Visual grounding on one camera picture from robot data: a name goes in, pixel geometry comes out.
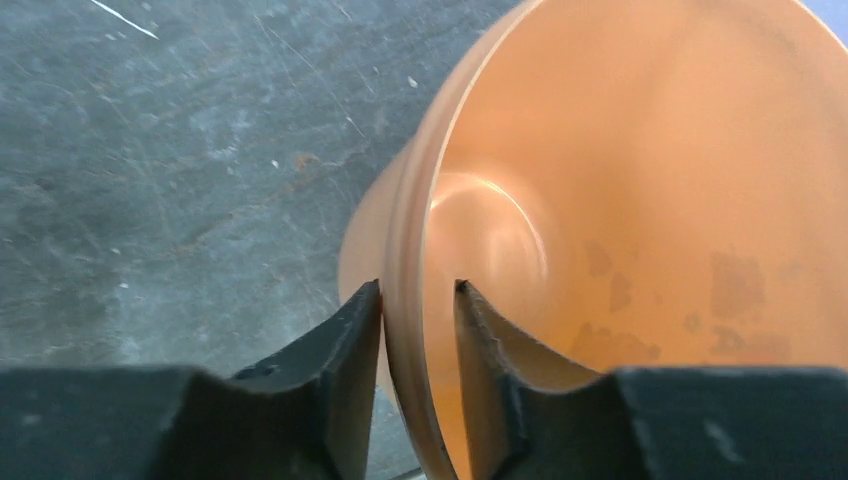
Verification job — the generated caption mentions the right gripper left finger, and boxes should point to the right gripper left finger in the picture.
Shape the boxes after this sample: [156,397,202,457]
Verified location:
[1,281,381,479]

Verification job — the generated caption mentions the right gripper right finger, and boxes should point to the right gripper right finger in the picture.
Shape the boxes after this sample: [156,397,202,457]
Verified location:
[454,280,847,479]

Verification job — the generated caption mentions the orange trash bin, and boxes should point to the orange trash bin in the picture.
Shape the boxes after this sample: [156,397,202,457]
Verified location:
[338,1,847,479]

